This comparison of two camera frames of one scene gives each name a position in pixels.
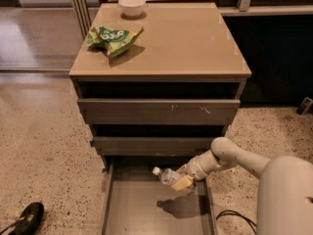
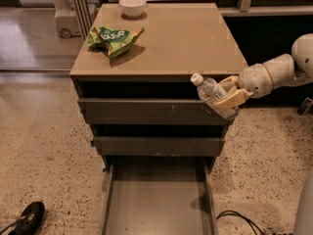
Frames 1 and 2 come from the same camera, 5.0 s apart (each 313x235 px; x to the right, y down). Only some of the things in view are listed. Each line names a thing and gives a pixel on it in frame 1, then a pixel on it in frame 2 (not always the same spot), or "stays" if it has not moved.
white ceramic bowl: [132, 5] stays
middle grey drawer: [152, 146] stays
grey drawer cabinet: [158, 78] stays
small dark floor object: [304, 106] stays
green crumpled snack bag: [114, 40] stays
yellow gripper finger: [183, 182] to [234, 100]
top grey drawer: [158, 112] stays
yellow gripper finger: [183, 169] to [229, 83]
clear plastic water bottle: [168, 176] to [210, 91]
